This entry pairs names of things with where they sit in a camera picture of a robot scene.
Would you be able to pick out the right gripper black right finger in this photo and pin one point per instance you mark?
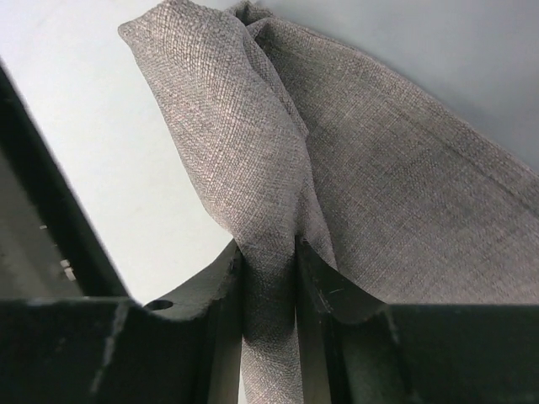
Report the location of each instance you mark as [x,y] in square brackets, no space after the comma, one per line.
[355,348]

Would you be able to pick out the grey cloth napkin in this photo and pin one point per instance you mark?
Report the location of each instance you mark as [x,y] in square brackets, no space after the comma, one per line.
[285,132]

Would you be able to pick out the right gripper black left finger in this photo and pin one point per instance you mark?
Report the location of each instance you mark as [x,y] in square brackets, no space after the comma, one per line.
[182,348]

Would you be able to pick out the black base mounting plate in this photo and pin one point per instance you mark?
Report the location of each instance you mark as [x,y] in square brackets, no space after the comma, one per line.
[48,192]

